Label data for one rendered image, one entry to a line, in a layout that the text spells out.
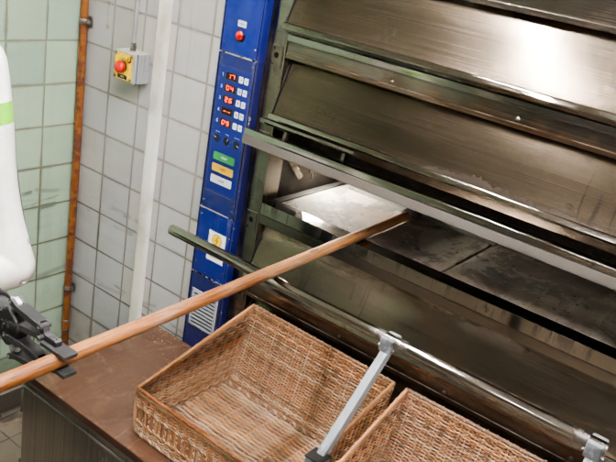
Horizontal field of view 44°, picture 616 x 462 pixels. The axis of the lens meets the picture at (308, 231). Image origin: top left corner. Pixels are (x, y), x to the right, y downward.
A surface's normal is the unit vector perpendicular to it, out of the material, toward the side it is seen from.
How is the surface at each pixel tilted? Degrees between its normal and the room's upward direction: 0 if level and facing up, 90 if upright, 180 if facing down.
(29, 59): 90
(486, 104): 90
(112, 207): 90
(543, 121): 90
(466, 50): 70
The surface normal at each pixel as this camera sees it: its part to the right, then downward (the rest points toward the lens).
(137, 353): 0.17, -0.91
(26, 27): 0.79, 0.36
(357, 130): -0.49, -0.12
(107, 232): -0.59, 0.21
